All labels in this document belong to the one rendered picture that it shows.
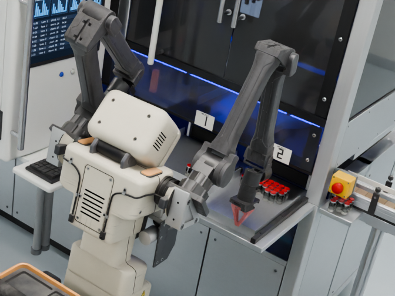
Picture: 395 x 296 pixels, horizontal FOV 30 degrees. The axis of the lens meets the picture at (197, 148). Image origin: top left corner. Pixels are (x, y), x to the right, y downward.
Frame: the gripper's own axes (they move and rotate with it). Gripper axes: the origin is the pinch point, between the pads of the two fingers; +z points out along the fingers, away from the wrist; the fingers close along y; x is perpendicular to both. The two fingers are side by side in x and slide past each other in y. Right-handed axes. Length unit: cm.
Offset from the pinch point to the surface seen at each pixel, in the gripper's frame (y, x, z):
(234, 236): -1.1, -0.9, 4.1
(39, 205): 23, 99, 44
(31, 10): -23, 84, -46
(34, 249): 27, 99, 67
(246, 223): 7.6, -0.1, 1.8
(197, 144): 43, 44, -4
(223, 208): 9.6, 10.4, 1.5
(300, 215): 27.5, -11.1, -1.4
